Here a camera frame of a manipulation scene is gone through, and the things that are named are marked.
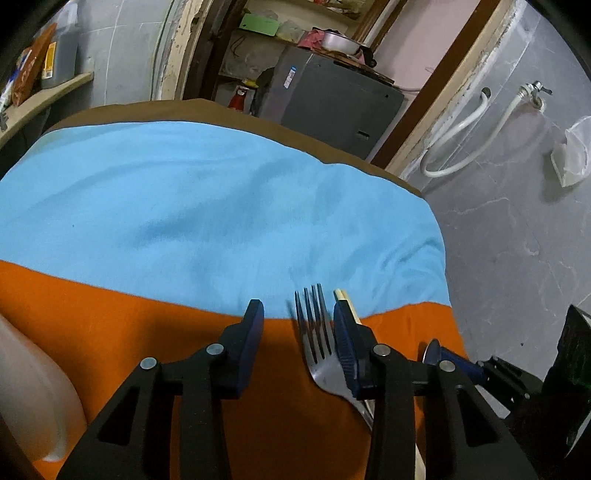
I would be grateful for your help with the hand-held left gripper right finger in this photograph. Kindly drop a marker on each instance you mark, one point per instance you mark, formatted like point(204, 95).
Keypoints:
point(346, 355)

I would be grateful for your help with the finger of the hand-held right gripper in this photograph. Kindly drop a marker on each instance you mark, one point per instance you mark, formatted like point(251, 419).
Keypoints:
point(457, 364)

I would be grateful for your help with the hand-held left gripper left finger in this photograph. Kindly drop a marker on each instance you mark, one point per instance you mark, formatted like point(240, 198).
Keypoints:
point(247, 355)

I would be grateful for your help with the steel fork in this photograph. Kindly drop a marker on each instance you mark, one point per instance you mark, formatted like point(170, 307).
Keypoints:
point(318, 364)

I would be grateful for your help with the wooden chopstick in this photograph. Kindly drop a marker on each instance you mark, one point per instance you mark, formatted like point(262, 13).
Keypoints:
point(351, 311)

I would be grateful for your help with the white plastic utensil holder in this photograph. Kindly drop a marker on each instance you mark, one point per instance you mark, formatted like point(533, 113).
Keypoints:
point(32, 392)

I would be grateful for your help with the striped blue orange brown blanket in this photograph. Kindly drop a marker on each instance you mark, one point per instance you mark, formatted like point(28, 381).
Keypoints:
point(184, 207)

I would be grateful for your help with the white mesh bag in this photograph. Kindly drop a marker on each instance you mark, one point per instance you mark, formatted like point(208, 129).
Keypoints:
point(575, 157)

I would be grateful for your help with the grey appliance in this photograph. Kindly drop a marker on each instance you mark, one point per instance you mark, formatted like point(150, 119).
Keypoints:
point(323, 106)

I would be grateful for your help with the red white sack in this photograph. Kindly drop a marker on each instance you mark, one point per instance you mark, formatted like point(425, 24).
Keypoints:
point(238, 98)

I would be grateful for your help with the wooden shelf unit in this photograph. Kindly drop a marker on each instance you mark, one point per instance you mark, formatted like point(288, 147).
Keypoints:
point(231, 62)

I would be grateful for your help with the steel bowl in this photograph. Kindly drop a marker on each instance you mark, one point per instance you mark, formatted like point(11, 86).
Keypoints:
point(339, 41)

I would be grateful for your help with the dark wooden door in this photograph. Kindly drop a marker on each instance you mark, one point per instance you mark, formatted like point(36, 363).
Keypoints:
point(214, 41)

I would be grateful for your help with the pink cloth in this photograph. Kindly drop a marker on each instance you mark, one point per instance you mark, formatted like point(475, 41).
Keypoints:
point(311, 39)

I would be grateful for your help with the beige kitchen counter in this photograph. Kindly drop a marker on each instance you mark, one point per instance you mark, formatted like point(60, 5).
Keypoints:
point(55, 92)

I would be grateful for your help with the large oil jug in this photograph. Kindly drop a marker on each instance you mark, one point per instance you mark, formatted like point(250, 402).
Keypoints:
point(62, 50)

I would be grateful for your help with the blue white packet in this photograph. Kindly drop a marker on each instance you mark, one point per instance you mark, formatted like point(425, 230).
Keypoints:
point(7, 90)

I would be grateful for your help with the orange seasoning packet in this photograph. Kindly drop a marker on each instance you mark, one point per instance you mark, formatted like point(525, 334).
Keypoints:
point(32, 64)

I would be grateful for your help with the worn pale door frame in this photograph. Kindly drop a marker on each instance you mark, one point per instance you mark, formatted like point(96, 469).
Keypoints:
point(461, 92)

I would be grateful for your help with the metal wall tap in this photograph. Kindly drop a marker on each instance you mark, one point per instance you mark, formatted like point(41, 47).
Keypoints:
point(535, 92)

